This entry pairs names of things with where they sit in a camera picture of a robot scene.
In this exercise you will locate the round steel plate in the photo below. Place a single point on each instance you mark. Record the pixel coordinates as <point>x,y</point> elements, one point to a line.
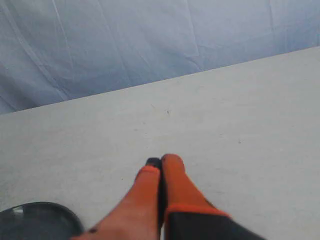
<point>39,221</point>

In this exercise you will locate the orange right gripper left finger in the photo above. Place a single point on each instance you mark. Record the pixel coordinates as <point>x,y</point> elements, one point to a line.
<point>138,215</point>

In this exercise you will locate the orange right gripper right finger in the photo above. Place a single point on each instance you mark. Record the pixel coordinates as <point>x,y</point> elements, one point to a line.
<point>189,215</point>

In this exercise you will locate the blue backdrop cloth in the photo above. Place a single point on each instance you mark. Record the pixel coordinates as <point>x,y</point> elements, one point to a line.
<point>58,50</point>

